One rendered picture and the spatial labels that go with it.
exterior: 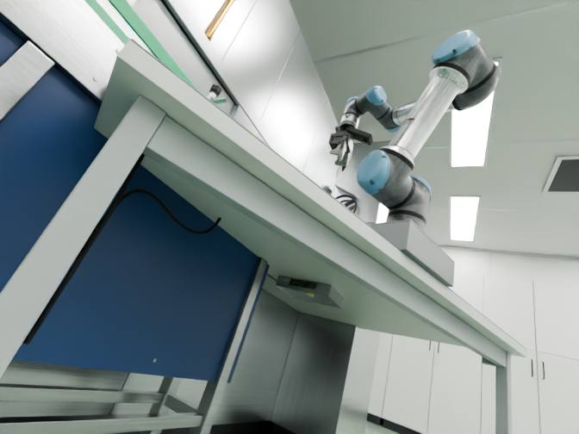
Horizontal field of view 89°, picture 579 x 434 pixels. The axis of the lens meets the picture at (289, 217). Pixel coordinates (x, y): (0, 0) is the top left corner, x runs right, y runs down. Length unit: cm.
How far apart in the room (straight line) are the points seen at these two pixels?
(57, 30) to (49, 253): 38
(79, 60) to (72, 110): 8
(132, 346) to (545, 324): 451
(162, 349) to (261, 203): 44
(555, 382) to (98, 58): 468
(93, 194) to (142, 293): 35
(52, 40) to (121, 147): 25
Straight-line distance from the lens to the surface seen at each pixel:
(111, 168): 44
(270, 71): 166
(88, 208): 42
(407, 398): 455
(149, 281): 73
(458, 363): 456
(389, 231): 79
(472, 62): 106
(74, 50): 66
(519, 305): 478
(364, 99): 133
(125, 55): 46
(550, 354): 473
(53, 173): 62
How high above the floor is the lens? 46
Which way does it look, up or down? 24 degrees up
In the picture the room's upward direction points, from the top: 18 degrees clockwise
